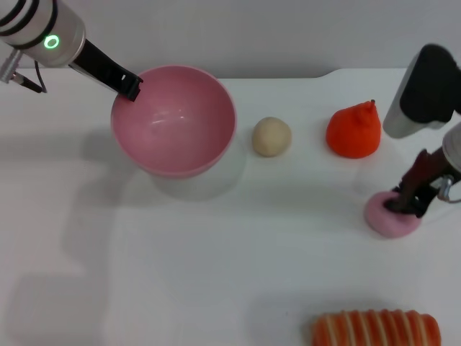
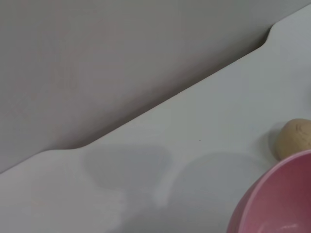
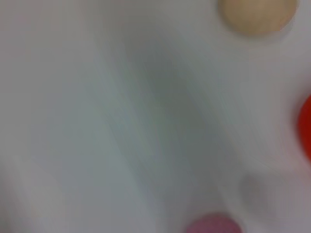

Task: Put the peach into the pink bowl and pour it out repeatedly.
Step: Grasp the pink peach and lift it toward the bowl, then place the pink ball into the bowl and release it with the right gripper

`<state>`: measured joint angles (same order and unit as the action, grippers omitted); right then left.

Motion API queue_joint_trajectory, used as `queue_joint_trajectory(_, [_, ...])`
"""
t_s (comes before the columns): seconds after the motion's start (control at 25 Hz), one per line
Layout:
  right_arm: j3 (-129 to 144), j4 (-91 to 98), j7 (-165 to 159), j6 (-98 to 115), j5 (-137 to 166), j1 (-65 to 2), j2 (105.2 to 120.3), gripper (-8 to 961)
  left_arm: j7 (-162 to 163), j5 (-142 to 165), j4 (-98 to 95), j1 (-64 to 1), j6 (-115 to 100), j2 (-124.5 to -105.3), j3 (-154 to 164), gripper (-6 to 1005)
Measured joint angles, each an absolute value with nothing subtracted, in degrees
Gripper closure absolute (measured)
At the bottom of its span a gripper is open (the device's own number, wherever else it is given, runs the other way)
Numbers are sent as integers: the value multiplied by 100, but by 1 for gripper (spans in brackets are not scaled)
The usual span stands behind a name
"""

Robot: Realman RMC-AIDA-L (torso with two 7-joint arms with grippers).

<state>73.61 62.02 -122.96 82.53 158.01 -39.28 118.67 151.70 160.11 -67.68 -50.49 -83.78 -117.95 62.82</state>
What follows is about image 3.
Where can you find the pink toy peach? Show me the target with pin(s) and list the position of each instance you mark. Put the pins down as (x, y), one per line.
(213, 224)

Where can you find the beige round bun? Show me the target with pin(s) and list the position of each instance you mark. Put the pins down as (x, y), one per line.
(255, 14)

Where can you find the red orange toy pear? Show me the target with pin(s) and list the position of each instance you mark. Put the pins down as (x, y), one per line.
(306, 126)

